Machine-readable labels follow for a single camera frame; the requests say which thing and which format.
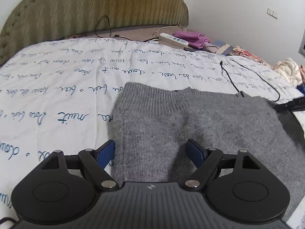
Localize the window frame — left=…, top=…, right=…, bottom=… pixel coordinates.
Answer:
left=298, top=35, right=305, bottom=56

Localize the grey sweater with navy sleeves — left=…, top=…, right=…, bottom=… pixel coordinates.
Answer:
left=112, top=82, right=305, bottom=223

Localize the white braided cable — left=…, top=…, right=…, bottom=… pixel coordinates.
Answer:
left=142, top=25, right=177, bottom=44

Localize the long black cable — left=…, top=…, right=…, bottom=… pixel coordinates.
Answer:
left=220, top=58, right=281, bottom=103

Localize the floral cloth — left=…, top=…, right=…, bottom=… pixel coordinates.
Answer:
left=226, top=45, right=272, bottom=66

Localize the olive padded headboard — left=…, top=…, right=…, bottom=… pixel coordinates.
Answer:
left=0, top=0, right=189, bottom=65

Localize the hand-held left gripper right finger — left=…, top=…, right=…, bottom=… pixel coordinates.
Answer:
left=182, top=139, right=263, bottom=192

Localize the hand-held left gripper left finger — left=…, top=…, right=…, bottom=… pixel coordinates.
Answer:
left=40, top=139, right=120, bottom=192

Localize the beige folded cloth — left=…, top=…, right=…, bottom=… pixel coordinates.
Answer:
left=205, top=41, right=230, bottom=54

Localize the white blanket with script print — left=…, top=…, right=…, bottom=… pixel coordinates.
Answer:
left=0, top=37, right=305, bottom=229

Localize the purple cloth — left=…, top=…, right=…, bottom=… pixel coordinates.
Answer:
left=172, top=30, right=211, bottom=49

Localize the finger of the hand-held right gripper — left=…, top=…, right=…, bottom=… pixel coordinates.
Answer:
left=274, top=97, right=305, bottom=112

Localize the looped black cable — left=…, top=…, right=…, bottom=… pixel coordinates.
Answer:
left=95, top=15, right=124, bottom=39

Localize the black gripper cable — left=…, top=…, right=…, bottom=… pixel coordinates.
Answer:
left=0, top=217, right=18, bottom=229

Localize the white power strip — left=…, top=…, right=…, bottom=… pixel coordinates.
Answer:
left=159, top=32, right=189, bottom=48

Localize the cream puffy jacket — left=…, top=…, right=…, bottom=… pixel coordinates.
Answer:
left=273, top=56, right=303, bottom=85

